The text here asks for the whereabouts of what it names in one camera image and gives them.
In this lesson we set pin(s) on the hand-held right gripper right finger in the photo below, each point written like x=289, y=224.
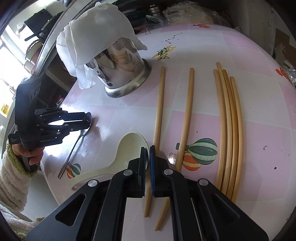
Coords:
x=152, y=171

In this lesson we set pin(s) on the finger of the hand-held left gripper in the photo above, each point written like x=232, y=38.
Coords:
x=76, y=128
x=74, y=115

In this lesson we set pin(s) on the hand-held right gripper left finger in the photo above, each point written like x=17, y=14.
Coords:
x=143, y=166

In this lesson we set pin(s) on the round-bowl metal spoon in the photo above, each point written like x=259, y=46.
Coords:
x=74, y=148

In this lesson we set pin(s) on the cream soup spoon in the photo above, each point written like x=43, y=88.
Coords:
x=129, y=148

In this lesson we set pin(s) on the wooden chopstick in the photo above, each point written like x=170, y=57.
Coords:
x=234, y=139
x=228, y=139
x=189, y=104
x=240, y=139
x=159, y=104
x=222, y=139

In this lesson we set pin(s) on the stainless steel utensil holder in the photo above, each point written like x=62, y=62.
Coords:
x=122, y=69

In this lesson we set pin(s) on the person's left forearm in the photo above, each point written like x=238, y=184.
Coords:
x=13, y=183

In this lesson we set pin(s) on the person's left hand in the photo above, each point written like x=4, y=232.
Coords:
x=34, y=155

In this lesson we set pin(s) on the window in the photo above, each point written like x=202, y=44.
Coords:
x=9, y=58

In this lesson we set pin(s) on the person's white fleece garment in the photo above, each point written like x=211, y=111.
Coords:
x=13, y=222

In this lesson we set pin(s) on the pink printed tablecloth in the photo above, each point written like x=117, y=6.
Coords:
x=254, y=115

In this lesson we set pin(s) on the stacked steel pots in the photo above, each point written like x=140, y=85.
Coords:
x=155, y=10

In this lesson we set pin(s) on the bagged flatbread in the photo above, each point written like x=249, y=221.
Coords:
x=187, y=12

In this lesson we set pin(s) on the clear plastic bag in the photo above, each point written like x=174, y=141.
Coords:
x=289, y=69

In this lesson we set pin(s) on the cardboard box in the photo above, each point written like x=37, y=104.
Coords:
x=283, y=39

